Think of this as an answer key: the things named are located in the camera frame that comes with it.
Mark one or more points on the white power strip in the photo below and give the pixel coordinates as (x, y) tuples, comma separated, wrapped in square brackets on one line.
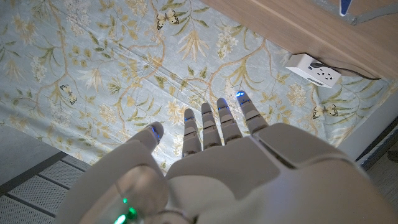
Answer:
[(314, 71)]

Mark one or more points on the floral printed backdrop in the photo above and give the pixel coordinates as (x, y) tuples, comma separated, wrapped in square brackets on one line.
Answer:
[(109, 62)]

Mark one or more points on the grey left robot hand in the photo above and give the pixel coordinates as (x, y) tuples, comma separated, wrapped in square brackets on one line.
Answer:
[(236, 180)]

